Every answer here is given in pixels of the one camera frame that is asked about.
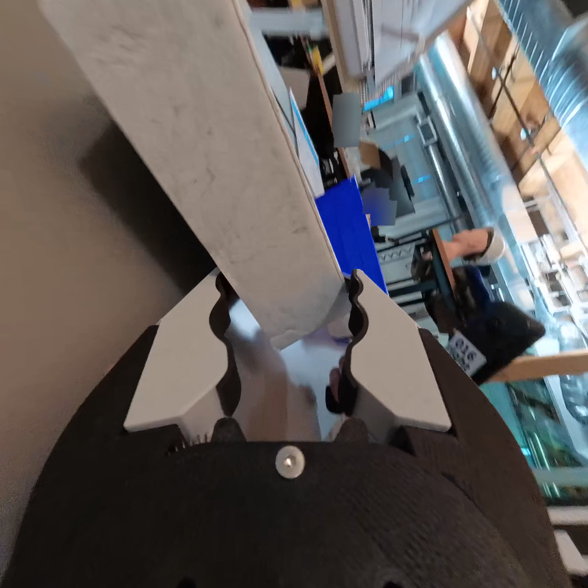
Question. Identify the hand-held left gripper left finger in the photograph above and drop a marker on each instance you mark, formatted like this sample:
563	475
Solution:
183	367

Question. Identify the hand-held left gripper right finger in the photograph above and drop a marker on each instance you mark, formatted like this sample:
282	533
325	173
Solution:
395	367

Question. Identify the wooden beam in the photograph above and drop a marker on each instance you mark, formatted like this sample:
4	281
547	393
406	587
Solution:
537	366

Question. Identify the white paper with blue print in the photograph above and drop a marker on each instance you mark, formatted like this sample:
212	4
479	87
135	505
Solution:
304	142

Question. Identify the silver ventilation duct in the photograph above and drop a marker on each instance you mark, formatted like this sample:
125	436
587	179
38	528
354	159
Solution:
551	55
464	151

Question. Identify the blue board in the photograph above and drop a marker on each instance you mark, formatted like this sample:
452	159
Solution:
347	229

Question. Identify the white desk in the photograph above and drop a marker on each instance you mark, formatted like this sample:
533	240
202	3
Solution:
197	138

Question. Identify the person's right hand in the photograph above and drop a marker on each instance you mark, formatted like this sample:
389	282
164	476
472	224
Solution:
466	243

